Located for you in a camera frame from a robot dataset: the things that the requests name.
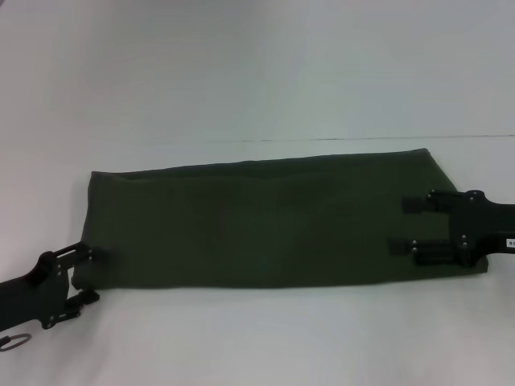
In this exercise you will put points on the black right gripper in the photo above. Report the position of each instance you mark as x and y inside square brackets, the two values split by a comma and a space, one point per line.
[487, 229]

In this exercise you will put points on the dark green shirt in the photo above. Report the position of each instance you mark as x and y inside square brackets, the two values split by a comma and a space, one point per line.
[261, 225]

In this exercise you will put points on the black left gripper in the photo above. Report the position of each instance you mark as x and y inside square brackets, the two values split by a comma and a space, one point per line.
[36, 293]

